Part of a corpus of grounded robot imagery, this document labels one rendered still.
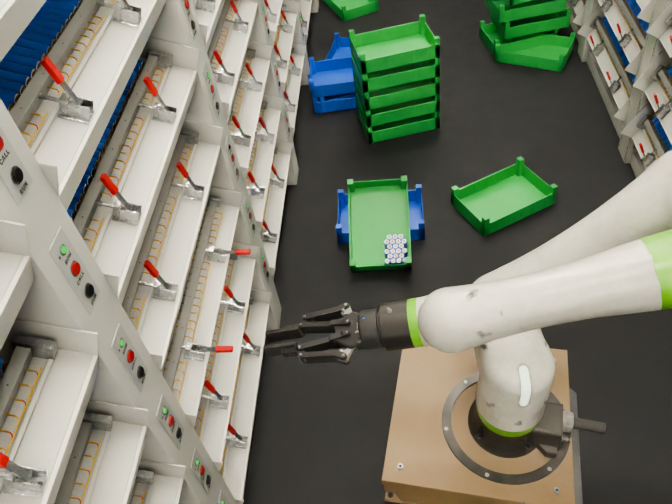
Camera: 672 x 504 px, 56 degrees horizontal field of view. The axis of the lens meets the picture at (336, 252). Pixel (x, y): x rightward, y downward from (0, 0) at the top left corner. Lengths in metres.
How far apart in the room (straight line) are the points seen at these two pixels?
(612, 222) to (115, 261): 0.82
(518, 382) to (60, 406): 0.72
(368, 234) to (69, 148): 1.41
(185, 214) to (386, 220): 0.99
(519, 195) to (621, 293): 1.39
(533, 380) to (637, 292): 0.25
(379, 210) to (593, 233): 1.11
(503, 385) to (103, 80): 0.81
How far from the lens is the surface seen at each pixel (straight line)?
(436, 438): 1.36
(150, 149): 1.19
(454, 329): 1.02
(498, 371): 1.17
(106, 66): 1.06
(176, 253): 1.26
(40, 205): 0.81
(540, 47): 3.21
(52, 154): 0.90
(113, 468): 1.04
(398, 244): 2.09
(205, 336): 1.37
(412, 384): 1.43
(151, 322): 1.16
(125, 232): 1.05
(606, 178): 2.51
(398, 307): 1.18
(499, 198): 2.36
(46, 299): 0.84
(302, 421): 1.84
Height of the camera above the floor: 1.60
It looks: 46 degrees down
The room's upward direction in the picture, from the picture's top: 10 degrees counter-clockwise
